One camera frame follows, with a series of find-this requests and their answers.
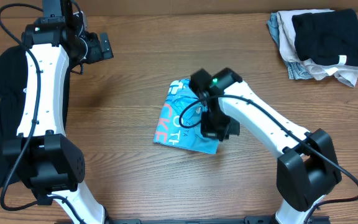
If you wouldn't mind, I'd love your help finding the light blue printed t-shirt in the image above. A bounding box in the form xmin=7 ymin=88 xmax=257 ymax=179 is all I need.
xmin=154 ymin=79 xmax=219 ymax=154

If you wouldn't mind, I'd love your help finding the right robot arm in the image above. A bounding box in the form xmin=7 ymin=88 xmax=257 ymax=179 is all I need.
xmin=189 ymin=68 xmax=341 ymax=223

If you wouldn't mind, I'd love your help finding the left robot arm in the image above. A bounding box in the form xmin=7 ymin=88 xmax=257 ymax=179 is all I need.
xmin=2 ymin=0 xmax=113 ymax=223

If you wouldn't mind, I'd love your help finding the black polo shirt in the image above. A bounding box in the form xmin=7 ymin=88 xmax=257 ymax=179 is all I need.
xmin=0 ymin=45 xmax=28 ymax=189

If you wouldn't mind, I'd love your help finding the folded blue denim garment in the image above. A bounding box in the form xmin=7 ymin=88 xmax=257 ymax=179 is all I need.
xmin=267 ymin=12 xmax=312 ymax=80

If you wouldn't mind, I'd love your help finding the folded black garment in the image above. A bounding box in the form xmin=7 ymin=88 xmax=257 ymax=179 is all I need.
xmin=291 ymin=9 xmax=358 ymax=67

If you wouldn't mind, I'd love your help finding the folded beige garment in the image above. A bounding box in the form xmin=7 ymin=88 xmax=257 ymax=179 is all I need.
xmin=276 ymin=9 xmax=358 ymax=87

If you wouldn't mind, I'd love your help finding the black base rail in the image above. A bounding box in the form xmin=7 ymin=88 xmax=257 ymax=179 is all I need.
xmin=54 ymin=215 xmax=331 ymax=224

